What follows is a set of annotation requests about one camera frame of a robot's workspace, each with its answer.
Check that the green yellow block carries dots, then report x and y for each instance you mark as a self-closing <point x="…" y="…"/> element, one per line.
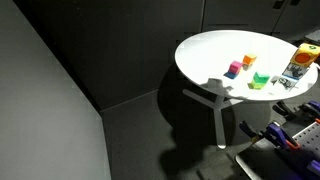
<point x="259" y="81"/>

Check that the blue flat block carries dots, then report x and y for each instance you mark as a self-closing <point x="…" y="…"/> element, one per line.
<point x="230" y="75"/>

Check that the white picture cube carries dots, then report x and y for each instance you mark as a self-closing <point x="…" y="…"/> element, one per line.
<point x="295" y="71"/>

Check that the small picture card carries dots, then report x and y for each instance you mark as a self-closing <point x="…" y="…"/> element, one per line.
<point x="287" y="83"/>

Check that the pink cube block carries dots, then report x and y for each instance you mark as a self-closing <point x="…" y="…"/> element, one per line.
<point x="235" y="67"/>

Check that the yellow orange printed cube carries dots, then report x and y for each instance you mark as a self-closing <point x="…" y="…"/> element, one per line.
<point x="305" y="55"/>

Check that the black purple clamp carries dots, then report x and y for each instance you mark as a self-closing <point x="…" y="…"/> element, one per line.
<point x="309" y="110"/>

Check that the perforated metal plate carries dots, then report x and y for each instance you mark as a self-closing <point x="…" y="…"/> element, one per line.
<point x="263" y="161"/>

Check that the white round table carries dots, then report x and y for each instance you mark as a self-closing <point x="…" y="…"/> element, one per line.
<point x="205" y="58"/>

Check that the orange cube block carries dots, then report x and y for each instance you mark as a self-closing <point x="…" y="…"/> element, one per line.
<point x="248" y="61"/>

